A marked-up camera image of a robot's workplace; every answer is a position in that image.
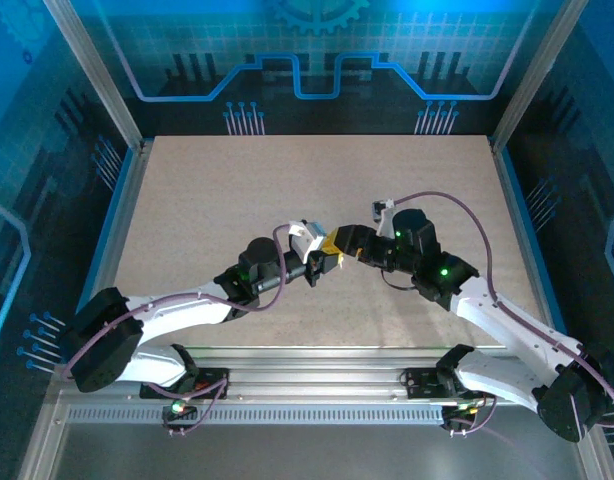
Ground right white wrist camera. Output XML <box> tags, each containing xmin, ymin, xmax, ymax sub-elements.
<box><xmin>370</xmin><ymin>199</ymin><xmax>399</xmax><ymax>239</ymax></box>

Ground small LED circuit board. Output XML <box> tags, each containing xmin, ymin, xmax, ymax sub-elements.
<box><xmin>440</xmin><ymin>402</ymin><xmax>483</xmax><ymax>437</ymax></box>
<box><xmin>161</xmin><ymin>397</ymin><xmax>199</xmax><ymax>437</ymax></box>

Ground grey metal panel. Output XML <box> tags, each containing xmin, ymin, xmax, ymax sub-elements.
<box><xmin>16</xmin><ymin>389</ymin><xmax>614</xmax><ymax>480</ymax></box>

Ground aluminium side rail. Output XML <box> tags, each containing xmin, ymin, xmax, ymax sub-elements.
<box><xmin>69</xmin><ymin>139</ymin><xmax>156</xmax><ymax>364</ymax></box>
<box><xmin>488</xmin><ymin>137</ymin><xmax>571</xmax><ymax>364</ymax></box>

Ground aluminium mounting rail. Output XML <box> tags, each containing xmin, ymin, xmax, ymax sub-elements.
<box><xmin>46</xmin><ymin>346</ymin><xmax>591</xmax><ymax>407</ymax></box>

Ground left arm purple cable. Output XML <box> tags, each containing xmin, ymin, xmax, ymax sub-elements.
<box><xmin>60</xmin><ymin>224</ymin><xmax>294</xmax><ymax>437</ymax></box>

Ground slotted metal strip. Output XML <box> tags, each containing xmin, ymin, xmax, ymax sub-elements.
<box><xmin>65</xmin><ymin>405</ymin><xmax>447</xmax><ymax>426</ymax></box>

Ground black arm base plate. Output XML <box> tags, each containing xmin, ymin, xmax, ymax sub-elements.
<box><xmin>400</xmin><ymin>367</ymin><xmax>511</xmax><ymax>401</ymax></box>
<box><xmin>139</xmin><ymin>367</ymin><xmax>232</xmax><ymax>401</ymax></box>

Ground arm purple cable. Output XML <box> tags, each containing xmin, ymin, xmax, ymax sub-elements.
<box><xmin>60</xmin><ymin>224</ymin><xmax>294</xmax><ymax>437</ymax></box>
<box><xmin>394</xmin><ymin>191</ymin><xmax>614</xmax><ymax>437</ymax></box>

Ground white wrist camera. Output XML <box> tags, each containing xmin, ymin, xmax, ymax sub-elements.
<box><xmin>286</xmin><ymin>218</ymin><xmax>327</xmax><ymax>264</ymax></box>
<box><xmin>370</xmin><ymin>199</ymin><xmax>399</xmax><ymax>239</ymax></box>

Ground blue printed backdrop panel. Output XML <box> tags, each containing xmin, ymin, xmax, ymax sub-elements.
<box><xmin>496</xmin><ymin>0</ymin><xmax>614</xmax><ymax>451</ymax></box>
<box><xmin>0</xmin><ymin>0</ymin><xmax>138</xmax><ymax>480</ymax></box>
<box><xmin>69</xmin><ymin>0</ymin><xmax>563</xmax><ymax>137</ymax></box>

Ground aluminium frame post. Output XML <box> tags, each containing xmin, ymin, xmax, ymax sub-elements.
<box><xmin>489</xmin><ymin>0</ymin><xmax>591</xmax><ymax>151</ymax></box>
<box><xmin>41</xmin><ymin>0</ymin><xmax>147</xmax><ymax>151</ymax></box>

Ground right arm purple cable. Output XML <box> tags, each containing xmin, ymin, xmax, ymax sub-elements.
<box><xmin>394</xmin><ymin>191</ymin><xmax>614</xmax><ymax>437</ymax></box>

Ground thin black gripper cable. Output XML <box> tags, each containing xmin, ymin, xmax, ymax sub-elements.
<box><xmin>380</xmin><ymin>269</ymin><xmax>419</xmax><ymax>292</ymax></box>

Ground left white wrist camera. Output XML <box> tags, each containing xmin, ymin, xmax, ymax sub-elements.
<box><xmin>286</xmin><ymin>218</ymin><xmax>327</xmax><ymax>264</ymax></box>

